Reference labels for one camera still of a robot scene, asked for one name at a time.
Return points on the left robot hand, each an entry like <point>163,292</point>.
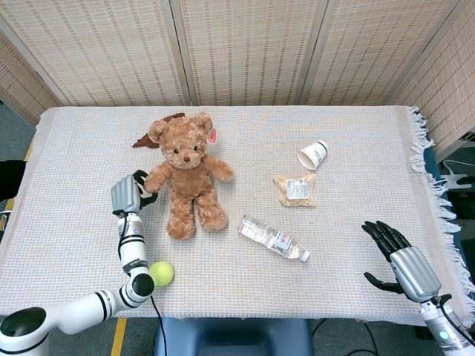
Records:
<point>130,193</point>

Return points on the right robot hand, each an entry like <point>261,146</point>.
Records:
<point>402,259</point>

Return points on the brown teddy bear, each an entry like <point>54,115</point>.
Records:
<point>187,178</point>

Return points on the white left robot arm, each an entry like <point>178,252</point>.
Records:
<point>111,285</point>

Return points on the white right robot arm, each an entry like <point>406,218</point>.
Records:
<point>443,326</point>

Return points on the dark red leaf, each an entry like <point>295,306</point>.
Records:
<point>148,139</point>

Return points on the yellow-green tennis ball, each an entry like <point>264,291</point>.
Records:
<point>161,273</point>

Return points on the white woven tablecloth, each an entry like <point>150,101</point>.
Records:
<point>237,230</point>

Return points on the clear bag of snacks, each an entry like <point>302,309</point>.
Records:
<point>297,190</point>

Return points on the clear plastic water bottle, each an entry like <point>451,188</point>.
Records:
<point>272,239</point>

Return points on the white paper cup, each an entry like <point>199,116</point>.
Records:
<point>311,154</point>

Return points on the blue chair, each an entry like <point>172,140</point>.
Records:
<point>234,335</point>

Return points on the woven folding screen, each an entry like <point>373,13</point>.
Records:
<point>237,48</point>

